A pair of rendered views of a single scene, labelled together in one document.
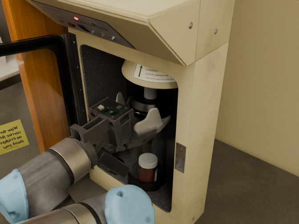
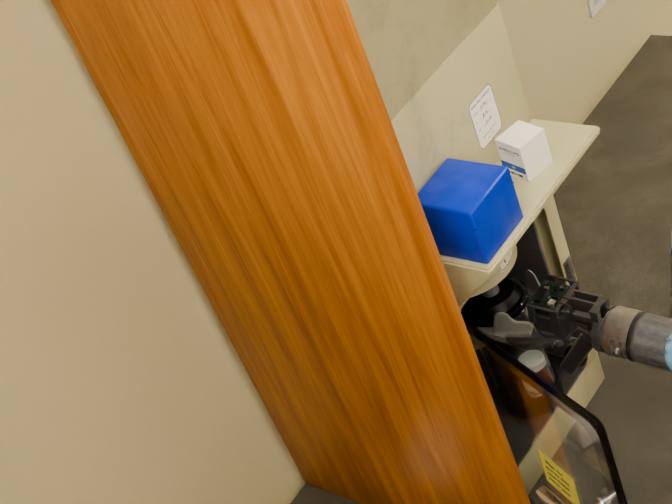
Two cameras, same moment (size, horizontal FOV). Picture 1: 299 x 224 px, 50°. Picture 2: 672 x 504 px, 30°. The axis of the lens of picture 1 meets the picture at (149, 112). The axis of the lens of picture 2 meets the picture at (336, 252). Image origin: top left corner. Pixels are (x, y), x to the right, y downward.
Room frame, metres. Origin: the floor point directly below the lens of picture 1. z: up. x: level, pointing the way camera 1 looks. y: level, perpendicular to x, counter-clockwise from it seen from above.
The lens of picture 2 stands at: (0.50, 1.52, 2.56)
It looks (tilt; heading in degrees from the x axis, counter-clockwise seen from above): 36 degrees down; 281
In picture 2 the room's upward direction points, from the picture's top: 23 degrees counter-clockwise
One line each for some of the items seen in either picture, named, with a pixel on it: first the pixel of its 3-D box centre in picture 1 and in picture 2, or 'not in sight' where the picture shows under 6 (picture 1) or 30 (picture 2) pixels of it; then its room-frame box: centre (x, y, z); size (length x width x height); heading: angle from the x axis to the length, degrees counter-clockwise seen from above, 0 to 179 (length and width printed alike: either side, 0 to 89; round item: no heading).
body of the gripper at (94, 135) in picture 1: (103, 133); (573, 316); (0.48, 0.09, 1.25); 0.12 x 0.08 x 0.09; 140
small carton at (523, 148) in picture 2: not in sight; (523, 150); (0.48, 0.05, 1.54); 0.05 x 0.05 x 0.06; 36
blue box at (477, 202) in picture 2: not in sight; (467, 210); (0.58, 0.17, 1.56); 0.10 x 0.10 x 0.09; 50
